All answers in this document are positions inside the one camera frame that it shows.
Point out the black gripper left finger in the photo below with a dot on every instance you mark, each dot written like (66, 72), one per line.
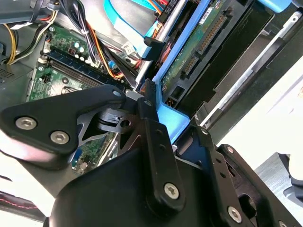
(47, 111)

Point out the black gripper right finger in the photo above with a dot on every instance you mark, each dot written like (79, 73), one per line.
(217, 165)

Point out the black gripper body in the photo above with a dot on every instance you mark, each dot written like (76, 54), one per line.
(113, 194)

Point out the hard disk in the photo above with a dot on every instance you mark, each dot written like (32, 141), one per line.
(208, 59)

